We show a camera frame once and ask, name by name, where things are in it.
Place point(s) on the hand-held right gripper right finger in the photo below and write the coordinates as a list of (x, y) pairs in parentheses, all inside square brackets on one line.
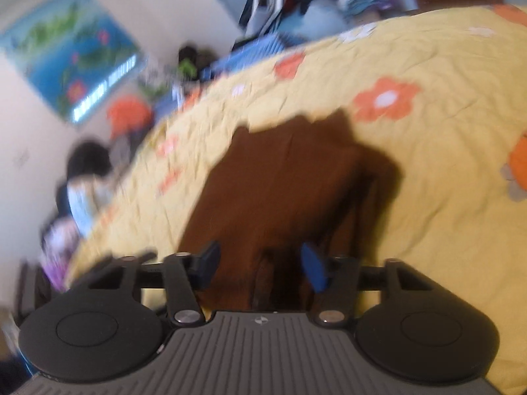
[(315, 267)]

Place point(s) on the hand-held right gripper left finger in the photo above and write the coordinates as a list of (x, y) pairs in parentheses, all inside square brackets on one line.
[(209, 261)]

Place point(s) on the brown knit garment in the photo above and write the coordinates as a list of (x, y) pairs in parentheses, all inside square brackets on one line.
[(288, 181)]

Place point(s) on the light blue cloth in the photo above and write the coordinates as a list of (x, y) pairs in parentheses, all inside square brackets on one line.
[(88, 203)]

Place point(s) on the yellow floral blanket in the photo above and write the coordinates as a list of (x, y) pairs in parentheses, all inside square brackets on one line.
[(444, 197)]

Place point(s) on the purple cloth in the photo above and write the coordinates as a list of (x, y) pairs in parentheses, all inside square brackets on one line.
[(61, 251)]

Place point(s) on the black cloth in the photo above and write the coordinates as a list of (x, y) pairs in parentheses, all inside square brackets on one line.
[(88, 160)]

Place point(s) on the orange cloth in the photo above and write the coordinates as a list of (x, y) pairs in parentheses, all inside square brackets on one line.
[(129, 115)]

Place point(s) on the green cloth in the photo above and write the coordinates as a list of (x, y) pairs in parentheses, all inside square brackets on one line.
[(187, 66)]

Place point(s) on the dark cloth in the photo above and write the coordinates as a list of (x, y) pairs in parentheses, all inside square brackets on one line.
[(201, 55)]

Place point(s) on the blue bed sheet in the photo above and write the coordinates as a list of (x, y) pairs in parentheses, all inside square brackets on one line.
[(251, 51)]

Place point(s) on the blue landscape wall poster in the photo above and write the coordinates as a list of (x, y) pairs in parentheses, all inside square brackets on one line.
[(61, 49)]

